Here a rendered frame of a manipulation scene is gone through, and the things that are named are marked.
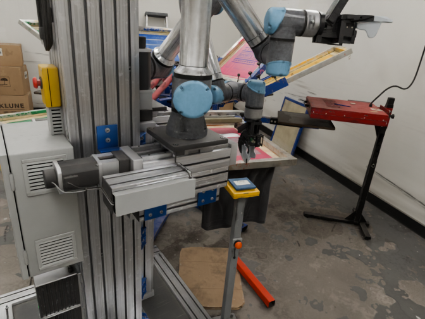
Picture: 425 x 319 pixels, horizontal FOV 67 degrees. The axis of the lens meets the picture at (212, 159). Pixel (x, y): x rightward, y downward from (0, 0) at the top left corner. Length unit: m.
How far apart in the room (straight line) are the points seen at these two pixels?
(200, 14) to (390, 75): 2.91
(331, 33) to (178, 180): 0.64
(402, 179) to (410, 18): 1.48
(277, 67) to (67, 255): 0.98
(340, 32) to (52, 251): 1.19
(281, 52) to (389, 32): 2.80
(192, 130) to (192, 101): 0.19
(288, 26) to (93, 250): 1.08
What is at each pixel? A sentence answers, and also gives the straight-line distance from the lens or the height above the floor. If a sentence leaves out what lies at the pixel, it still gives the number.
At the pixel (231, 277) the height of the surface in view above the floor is 0.43.
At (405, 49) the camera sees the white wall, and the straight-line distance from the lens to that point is 3.62.
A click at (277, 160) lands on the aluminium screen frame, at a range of 1.76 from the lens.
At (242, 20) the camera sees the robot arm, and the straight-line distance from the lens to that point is 1.12.
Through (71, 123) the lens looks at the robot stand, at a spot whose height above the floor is 1.30.
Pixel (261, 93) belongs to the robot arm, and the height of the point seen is 1.40.
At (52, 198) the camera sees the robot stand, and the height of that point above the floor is 1.06.
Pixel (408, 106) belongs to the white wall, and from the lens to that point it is 3.53.
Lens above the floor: 1.63
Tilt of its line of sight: 22 degrees down
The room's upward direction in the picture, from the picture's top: 5 degrees clockwise
